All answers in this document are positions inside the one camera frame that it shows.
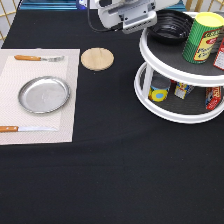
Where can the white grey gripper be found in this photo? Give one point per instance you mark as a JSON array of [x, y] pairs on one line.
[[127, 15]]

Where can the black plastic bowl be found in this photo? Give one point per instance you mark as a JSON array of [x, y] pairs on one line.
[[172, 27]]

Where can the white two-tier lazy Susan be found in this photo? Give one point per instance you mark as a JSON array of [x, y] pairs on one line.
[[168, 61]]

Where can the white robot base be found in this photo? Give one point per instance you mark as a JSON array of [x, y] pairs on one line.
[[83, 3]]

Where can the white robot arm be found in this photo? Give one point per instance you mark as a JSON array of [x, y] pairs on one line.
[[160, 4]]

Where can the round silver metal plate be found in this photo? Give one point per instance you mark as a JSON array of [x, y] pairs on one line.
[[44, 94]]

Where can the round wooden coaster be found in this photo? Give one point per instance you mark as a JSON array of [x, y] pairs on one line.
[[97, 59]]

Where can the green yellow parmesan can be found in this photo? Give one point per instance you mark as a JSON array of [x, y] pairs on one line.
[[202, 37]]

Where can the blue yellow can lower shelf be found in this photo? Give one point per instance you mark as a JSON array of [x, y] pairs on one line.
[[159, 88]]

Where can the blue yellow box lower shelf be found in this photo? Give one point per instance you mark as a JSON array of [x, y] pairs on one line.
[[182, 90]]

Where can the red raisins box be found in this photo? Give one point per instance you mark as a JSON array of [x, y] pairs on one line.
[[219, 59]]

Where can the red cracker box lower shelf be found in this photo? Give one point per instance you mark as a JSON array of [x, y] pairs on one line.
[[213, 97]]

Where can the beige woven placemat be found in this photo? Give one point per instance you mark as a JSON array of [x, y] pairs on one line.
[[15, 73]]

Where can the wooden handled fork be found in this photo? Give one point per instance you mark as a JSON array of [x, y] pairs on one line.
[[37, 58]]

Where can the wooden handled knife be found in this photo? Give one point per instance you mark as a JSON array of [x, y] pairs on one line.
[[4, 129]]

